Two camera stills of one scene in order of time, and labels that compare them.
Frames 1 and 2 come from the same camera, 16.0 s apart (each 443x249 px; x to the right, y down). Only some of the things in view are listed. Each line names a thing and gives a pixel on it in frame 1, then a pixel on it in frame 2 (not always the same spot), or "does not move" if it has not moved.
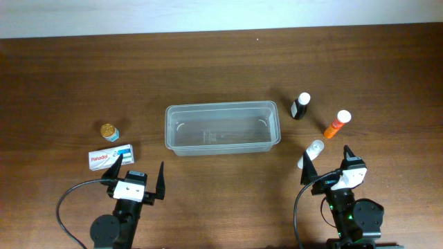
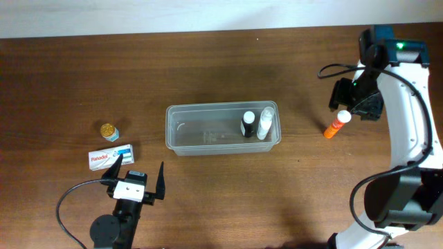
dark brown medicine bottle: x=299 y=106 → x=247 y=124
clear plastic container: x=248 y=128 does not move
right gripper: x=318 y=187 → x=336 y=93
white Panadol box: x=105 y=158 does not move
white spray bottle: x=313 y=151 → x=264 y=122
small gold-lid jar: x=109 y=132 does not move
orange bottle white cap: x=343 y=117 does not move
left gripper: x=149 y=198 does not move
